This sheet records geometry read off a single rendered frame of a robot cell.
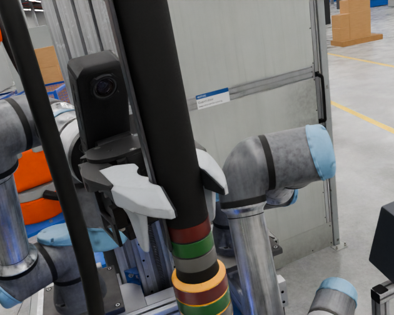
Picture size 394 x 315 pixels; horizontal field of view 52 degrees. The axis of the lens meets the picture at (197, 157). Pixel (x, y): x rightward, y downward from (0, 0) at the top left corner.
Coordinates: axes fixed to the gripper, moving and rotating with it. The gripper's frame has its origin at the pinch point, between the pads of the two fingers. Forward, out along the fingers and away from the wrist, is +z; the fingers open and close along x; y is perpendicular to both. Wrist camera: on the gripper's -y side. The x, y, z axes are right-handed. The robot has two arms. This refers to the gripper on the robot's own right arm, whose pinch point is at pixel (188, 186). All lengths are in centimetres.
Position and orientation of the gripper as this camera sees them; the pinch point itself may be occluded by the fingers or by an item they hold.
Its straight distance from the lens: 27.3
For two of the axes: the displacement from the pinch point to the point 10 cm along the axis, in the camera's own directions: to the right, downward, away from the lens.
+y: 1.8, 9.2, 3.4
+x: -8.3, 3.3, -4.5
